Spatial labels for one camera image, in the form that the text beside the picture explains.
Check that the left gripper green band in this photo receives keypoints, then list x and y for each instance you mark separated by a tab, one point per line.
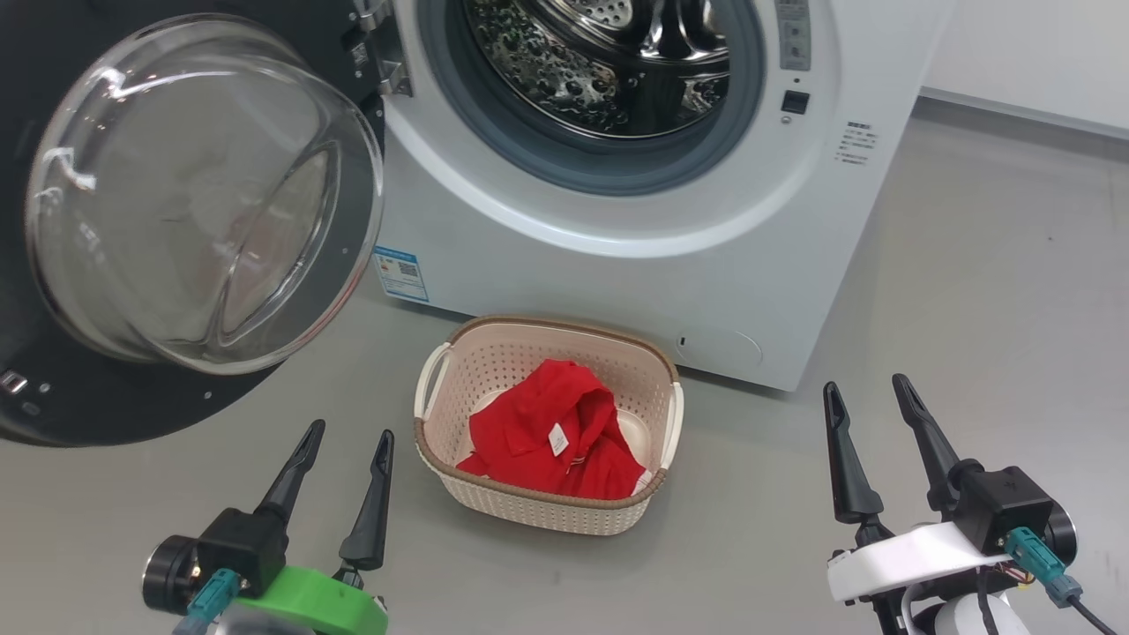
317	604

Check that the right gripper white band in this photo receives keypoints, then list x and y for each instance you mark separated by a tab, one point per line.
908	564

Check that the red garment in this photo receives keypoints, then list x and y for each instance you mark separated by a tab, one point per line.
529	432

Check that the black round glass washer door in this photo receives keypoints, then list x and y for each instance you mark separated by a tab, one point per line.
106	397

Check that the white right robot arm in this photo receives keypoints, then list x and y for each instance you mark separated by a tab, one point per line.
961	617

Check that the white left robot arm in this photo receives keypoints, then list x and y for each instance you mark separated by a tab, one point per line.
251	624

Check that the cream perforated laundry basket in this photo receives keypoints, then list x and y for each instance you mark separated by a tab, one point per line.
547	511

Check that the white front-load washing machine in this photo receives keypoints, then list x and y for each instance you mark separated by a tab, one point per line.
661	273

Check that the stainless steel washing machine drum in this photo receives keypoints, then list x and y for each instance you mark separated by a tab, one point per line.
564	70

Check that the round white filter cover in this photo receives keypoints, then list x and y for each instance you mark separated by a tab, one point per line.
719	350

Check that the blue energy label sticker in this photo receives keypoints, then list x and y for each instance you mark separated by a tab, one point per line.
401	275

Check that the small printed text sticker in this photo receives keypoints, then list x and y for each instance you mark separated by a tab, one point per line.
854	144

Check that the white partition board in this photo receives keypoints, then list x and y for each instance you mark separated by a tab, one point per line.
1041	53

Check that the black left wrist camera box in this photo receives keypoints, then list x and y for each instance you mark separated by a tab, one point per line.
242	542

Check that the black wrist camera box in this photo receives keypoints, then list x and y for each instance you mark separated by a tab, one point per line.
242	542
1005	503

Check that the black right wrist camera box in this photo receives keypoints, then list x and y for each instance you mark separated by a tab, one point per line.
1005	503

